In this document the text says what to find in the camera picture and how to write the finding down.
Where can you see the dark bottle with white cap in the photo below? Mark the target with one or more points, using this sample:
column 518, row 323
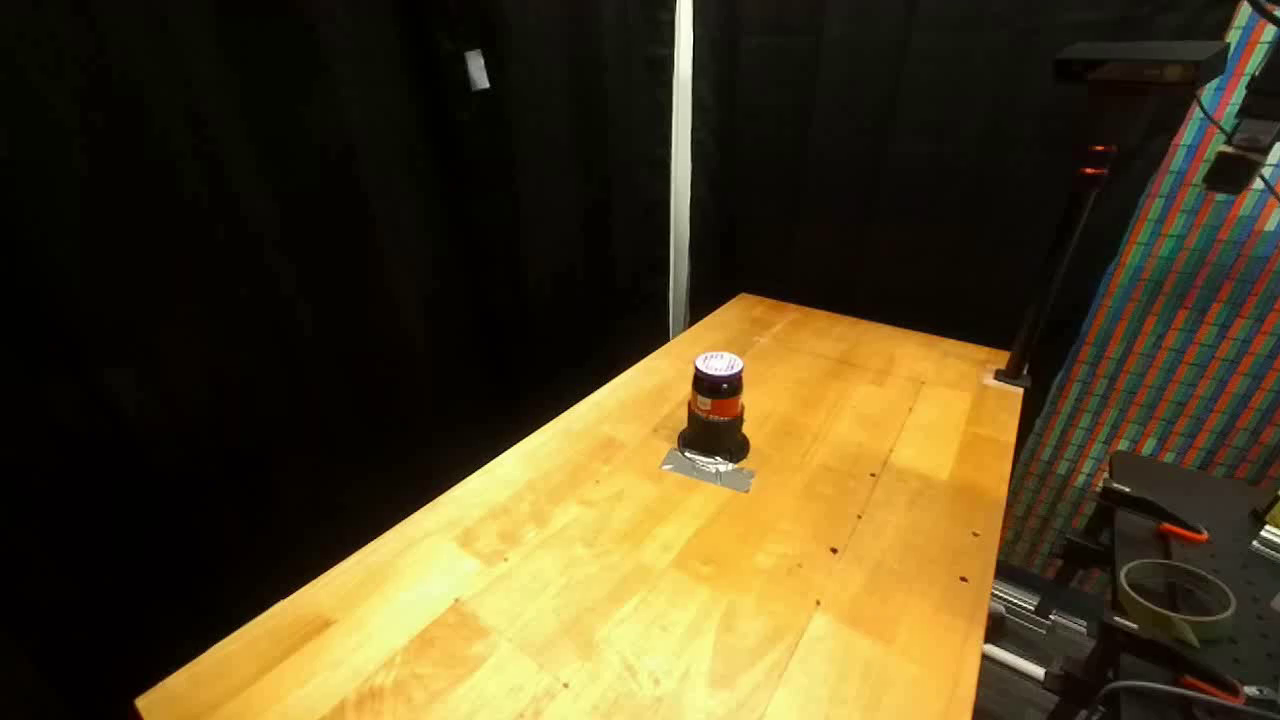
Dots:
column 717, row 408

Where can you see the grey tape patch under bottle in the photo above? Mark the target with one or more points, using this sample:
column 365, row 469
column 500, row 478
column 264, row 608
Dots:
column 711, row 469

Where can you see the small white tag on curtain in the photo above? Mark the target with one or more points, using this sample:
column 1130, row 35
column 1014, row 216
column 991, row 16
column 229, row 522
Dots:
column 476, row 71

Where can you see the white vertical pole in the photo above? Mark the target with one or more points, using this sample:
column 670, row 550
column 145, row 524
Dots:
column 683, row 169

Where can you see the black curtain backdrop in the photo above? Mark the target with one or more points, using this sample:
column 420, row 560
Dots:
column 275, row 272

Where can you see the colourful striped woven cloth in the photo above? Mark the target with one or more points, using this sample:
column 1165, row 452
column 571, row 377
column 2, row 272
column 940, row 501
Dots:
column 1180, row 344

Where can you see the black tripod stand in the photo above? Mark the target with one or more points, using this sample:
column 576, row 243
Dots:
column 1121, row 90

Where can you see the roll of beige tape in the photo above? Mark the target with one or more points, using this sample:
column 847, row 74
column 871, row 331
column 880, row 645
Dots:
column 1178, row 599

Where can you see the black side cart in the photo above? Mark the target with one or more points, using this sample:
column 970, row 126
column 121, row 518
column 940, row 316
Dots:
column 1062, row 645

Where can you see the orange handled clamp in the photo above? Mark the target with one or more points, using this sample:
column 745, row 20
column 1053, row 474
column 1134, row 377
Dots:
column 1165, row 522

